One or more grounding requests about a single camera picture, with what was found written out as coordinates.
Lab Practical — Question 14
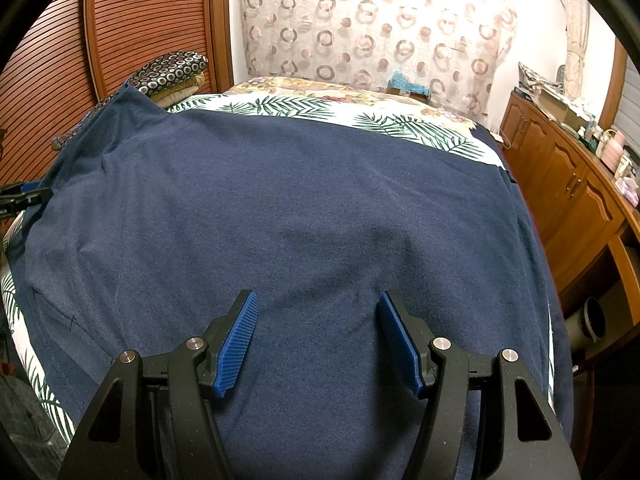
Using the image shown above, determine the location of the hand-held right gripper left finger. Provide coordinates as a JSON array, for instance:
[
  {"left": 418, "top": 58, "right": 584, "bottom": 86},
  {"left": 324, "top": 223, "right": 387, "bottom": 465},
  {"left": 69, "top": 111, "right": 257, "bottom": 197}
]
[{"left": 57, "top": 289, "right": 261, "bottom": 480}]

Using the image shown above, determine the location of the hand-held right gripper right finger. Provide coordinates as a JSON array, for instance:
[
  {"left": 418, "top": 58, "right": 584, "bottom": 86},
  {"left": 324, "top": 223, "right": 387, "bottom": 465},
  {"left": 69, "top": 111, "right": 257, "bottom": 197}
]
[{"left": 376, "top": 290, "right": 584, "bottom": 480}]

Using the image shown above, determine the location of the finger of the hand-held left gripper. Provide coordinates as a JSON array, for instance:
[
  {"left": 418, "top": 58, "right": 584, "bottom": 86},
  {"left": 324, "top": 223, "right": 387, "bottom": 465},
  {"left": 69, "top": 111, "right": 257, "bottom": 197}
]
[{"left": 0, "top": 182, "right": 54, "bottom": 217}]

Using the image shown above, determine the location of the navy blue t-shirt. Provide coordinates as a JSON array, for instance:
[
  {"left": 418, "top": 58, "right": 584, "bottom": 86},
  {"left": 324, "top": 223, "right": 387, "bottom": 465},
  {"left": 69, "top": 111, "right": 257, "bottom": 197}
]
[{"left": 7, "top": 85, "right": 577, "bottom": 480}]

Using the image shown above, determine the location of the wooden louvered wardrobe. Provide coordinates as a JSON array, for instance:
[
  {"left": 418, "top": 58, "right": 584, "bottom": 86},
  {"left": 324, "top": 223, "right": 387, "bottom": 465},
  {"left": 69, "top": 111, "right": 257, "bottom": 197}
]
[{"left": 0, "top": 0, "right": 235, "bottom": 187}]

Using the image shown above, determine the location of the cream pillow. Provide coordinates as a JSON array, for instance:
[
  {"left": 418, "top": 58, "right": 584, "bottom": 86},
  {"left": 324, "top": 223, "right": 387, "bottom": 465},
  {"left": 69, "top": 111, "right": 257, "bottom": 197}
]
[{"left": 159, "top": 84, "right": 199, "bottom": 109}]

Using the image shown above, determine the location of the grey pipe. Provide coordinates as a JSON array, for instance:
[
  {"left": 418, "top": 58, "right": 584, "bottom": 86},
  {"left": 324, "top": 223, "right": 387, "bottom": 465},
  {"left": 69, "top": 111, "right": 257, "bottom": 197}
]
[{"left": 564, "top": 297, "right": 610, "bottom": 357}]

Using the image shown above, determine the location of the dark circle pattern pillow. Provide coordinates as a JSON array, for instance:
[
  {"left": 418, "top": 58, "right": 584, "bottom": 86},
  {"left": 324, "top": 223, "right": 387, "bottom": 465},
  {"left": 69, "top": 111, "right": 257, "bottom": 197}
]
[{"left": 52, "top": 50, "right": 209, "bottom": 152}]

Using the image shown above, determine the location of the leaf print bedsheet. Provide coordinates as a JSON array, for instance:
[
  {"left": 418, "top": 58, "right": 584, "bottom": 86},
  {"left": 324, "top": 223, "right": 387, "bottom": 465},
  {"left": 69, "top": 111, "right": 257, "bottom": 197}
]
[{"left": 0, "top": 94, "right": 556, "bottom": 461}]

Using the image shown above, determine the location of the grey cloth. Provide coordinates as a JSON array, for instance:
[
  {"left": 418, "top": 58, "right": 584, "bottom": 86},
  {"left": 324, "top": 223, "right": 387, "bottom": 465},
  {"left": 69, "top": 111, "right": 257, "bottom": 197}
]
[{"left": 0, "top": 374, "right": 68, "bottom": 463}]

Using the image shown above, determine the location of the wooden cabinet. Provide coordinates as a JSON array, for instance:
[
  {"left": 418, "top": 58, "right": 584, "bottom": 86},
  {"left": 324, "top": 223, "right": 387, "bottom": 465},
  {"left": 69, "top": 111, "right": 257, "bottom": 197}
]
[{"left": 499, "top": 89, "right": 640, "bottom": 362}]

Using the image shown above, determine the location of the blue tissue box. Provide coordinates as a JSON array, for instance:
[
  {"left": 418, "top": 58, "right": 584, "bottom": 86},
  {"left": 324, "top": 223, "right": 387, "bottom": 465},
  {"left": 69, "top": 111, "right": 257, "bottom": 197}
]
[{"left": 387, "top": 70, "right": 434, "bottom": 105}]

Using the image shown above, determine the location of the floral blanket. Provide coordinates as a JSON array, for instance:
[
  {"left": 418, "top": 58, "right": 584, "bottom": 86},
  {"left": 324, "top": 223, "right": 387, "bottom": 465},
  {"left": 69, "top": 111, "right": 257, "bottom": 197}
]
[{"left": 222, "top": 76, "right": 477, "bottom": 128}]

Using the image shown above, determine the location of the pink container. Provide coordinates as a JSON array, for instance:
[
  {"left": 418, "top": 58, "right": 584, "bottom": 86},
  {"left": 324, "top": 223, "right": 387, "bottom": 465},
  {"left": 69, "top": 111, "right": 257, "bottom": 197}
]
[{"left": 599, "top": 129, "right": 628, "bottom": 172}]

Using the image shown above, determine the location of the cardboard box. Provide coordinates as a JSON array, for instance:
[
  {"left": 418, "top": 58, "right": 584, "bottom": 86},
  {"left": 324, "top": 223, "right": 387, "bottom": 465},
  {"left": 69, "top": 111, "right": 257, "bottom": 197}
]
[{"left": 517, "top": 62, "right": 592, "bottom": 132}]

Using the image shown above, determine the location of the circle print sheer curtain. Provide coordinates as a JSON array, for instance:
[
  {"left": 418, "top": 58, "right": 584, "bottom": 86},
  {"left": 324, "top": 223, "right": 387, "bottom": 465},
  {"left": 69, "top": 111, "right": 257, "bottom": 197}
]
[{"left": 239, "top": 0, "right": 522, "bottom": 128}]

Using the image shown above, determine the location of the beige side curtain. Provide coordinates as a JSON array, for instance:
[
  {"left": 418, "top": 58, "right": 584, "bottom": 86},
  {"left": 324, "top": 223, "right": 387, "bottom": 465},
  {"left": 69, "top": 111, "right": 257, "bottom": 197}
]
[{"left": 564, "top": 0, "right": 595, "bottom": 103}]

